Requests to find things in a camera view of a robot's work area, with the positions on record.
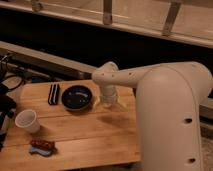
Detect red pepper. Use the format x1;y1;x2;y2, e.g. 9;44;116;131
30;140;55;151

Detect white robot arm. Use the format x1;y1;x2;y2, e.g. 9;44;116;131
92;62;213;171

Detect dark ceramic bowl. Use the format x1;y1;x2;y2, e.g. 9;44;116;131
61;85;93;111

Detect clear glass bottle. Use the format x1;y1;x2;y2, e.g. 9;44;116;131
101;101;114;109

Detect wooden folding table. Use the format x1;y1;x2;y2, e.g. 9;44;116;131
0;80;140;171

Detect black striped rectangular block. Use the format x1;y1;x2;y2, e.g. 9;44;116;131
48;84;60;105

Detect white paper cup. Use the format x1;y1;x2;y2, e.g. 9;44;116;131
15;109;40;134

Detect metal window rail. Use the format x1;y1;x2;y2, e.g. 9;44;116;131
0;0;213;48

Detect black cables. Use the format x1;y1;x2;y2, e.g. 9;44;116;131
0;53;26;93

